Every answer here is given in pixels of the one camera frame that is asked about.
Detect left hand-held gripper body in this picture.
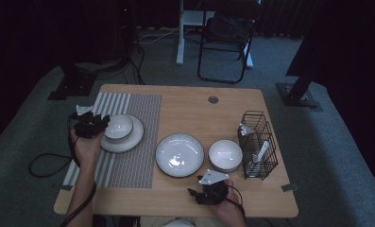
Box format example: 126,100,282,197
69,104,98,140

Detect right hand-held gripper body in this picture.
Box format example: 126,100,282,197
198,168,230,206

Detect small white bowl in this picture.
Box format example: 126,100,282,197
99,113,145,154

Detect black wire basket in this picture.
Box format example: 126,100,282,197
237,110,279,182

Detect person's right hand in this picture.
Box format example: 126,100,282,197
213,179,245,219

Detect person's left hand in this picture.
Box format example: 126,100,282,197
70,127,105,173

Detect white plate black rim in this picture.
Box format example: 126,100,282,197
155,132,206,179

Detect black stand base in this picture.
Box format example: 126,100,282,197
47,61,98,102

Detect person's light clothing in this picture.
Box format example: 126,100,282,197
139,216,227,227

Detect grey striped placemat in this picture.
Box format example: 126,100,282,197
62,92,162,190

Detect round grey stand base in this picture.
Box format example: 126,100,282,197
73,58,128,75

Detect grey tape piece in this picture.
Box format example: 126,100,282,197
281,183,300,193
52,183,74,192

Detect black metal stand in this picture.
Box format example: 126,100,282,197
276,72,324,112

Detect dark cloth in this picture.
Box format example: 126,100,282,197
207,12,255,44

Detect black folding chair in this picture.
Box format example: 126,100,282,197
196,0,263,85

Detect dark pleated curtain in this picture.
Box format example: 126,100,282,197
257,0,306,40

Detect black curtain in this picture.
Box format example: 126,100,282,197
284,0,375,193

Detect black floor cable bundle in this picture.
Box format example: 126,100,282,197
122,44,146,86

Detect black floor cable loop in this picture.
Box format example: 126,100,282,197
28,152,75,178

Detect left hand-held gripper cable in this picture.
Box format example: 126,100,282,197
60,114,98,227

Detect white floor cable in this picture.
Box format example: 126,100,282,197
134,27,181,45

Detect white desk frame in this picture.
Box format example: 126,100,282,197
175,0,255,69

